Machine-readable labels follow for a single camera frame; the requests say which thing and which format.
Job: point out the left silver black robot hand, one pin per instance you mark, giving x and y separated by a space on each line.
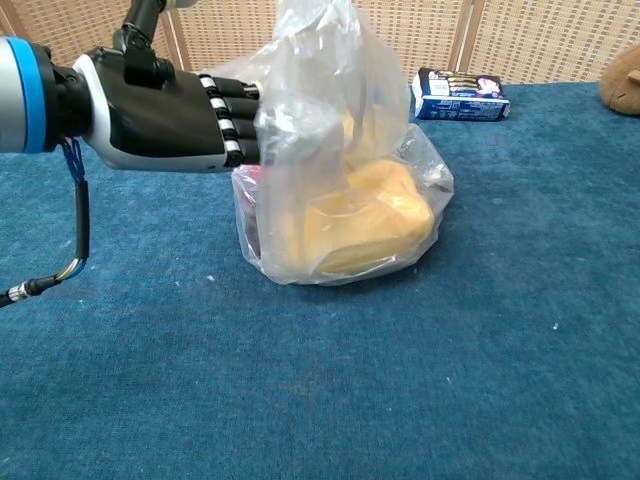
150 125

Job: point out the clear plastic bag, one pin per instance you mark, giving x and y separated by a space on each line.
320 100

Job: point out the blue carpet table cover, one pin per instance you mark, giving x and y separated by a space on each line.
350 375

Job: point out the brown plush toy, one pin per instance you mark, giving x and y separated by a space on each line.
622 85

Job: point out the wicker folding screen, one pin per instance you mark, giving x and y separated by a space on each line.
540 35

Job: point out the yellow plush toy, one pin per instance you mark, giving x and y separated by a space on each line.
370 220

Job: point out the red snack packet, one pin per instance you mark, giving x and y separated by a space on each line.
247 205

